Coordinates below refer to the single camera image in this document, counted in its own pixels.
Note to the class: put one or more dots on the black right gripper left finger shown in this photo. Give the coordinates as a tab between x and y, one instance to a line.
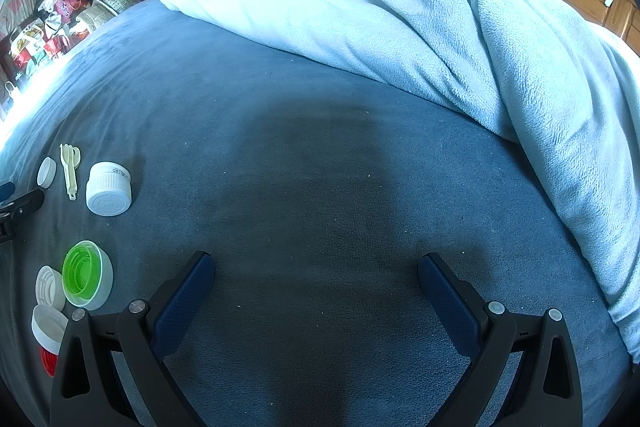
87	390

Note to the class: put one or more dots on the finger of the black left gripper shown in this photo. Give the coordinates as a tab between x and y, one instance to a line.
13	212

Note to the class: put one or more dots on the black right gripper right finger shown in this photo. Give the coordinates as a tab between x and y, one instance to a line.
545	390

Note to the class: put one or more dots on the clutter pile on side table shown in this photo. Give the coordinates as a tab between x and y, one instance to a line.
35	33

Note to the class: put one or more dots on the small white cap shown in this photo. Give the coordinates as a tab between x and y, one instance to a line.
46	172

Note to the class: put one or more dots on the cream plastic spoon set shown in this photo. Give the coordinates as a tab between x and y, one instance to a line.
70	160

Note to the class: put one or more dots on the white and red cap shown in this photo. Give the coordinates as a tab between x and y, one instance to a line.
48	328

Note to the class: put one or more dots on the white ribbed cap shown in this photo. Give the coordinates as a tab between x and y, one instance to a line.
49	288

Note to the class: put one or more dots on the white plastic jar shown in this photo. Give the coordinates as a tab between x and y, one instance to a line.
108	190

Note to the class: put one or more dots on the green and white cap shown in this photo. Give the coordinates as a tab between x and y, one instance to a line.
87	276

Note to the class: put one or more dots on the dark blue bed sheet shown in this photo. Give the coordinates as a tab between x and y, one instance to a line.
316	192

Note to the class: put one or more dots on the light blue fleece blanket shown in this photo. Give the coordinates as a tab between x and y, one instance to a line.
534	72

